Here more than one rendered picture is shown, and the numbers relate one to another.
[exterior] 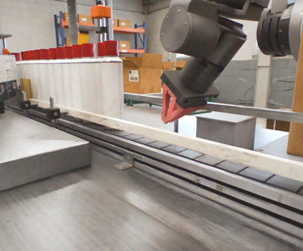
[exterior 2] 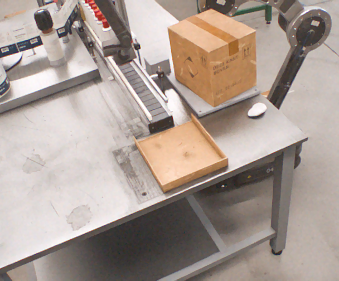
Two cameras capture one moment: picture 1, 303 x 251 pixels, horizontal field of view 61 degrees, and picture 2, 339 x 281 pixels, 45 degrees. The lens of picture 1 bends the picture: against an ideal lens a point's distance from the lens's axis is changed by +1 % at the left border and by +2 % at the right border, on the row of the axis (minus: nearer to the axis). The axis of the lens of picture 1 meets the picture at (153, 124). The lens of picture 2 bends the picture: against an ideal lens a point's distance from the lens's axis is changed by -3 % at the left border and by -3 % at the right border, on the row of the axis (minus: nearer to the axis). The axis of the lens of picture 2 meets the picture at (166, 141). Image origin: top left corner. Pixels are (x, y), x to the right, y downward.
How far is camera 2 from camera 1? 1.65 m
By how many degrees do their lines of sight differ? 38
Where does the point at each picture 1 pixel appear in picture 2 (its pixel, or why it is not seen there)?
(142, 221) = (102, 102)
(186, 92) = (117, 61)
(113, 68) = (106, 33)
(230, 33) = (121, 49)
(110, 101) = not seen: hidden behind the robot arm
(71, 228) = (85, 102)
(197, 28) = (107, 53)
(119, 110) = not seen: hidden behind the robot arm
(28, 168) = (77, 80)
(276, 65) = not seen: outside the picture
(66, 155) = (89, 74)
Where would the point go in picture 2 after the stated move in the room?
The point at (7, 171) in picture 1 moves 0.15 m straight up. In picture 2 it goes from (70, 81) to (61, 56)
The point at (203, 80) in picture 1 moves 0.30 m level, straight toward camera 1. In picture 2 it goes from (122, 58) to (80, 96)
